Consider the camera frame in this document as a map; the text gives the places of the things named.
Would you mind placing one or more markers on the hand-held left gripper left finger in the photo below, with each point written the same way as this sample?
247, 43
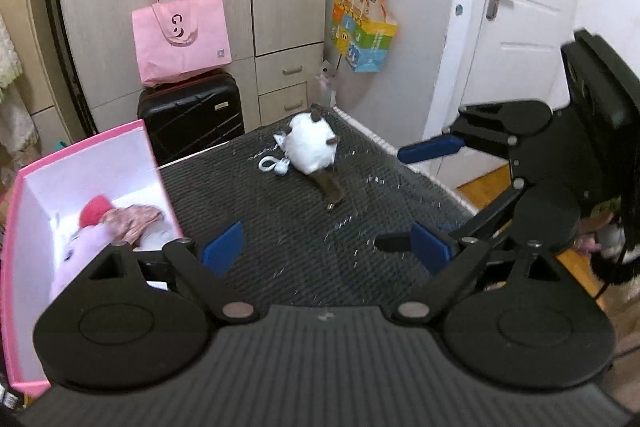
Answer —
222, 249

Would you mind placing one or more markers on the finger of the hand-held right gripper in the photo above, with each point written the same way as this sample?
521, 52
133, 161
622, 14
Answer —
492, 217
430, 149

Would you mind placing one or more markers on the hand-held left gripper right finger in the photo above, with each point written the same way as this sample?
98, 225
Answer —
430, 249

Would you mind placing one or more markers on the white and brown plush toy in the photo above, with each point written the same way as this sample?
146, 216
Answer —
312, 147

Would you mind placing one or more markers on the red fuzzy ball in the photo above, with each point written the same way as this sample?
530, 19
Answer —
96, 209

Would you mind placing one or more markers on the purple plush toy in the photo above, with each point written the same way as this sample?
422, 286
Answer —
82, 257

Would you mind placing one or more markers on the pink storage box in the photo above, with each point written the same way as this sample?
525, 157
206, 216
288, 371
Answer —
75, 187

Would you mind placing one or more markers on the person's right forearm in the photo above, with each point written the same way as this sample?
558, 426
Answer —
617, 257

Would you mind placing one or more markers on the person's right hand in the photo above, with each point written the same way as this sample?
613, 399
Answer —
590, 243

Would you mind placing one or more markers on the small white charm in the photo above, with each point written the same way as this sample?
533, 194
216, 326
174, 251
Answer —
275, 166

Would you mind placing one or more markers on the white door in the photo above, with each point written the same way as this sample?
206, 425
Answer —
520, 72

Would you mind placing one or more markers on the small grey hanging plush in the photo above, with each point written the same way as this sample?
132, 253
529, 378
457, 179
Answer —
327, 77

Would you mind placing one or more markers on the black suitcase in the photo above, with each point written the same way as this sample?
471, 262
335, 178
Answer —
195, 122

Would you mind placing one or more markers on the colourful paper gift bag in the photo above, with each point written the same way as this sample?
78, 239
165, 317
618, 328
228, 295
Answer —
362, 37

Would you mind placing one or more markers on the pink tote bag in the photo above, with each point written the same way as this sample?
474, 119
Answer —
182, 42

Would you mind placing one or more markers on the beige fluffy hanging garment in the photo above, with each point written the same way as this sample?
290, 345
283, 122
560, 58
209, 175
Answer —
15, 122

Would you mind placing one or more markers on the black hoop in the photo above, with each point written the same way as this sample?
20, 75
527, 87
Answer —
65, 42

